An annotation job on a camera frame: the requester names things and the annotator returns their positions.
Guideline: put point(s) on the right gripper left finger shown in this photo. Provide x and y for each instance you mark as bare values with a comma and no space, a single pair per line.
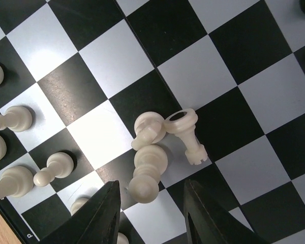
97,221

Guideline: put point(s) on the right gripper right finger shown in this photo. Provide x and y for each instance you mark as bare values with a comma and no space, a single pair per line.
208,222

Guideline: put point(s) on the black magnetic chess board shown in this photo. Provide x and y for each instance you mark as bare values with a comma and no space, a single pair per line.
87,69

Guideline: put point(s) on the white king chess piece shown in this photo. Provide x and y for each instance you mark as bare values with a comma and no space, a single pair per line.
150,163

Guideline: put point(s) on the white knight chess piece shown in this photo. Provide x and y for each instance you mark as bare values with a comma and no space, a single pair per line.
149,129

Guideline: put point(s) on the white pawn near edge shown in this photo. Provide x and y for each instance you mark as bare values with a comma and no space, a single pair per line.
58,165

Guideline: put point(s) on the white pawn standing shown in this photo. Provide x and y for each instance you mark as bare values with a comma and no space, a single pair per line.
16,118

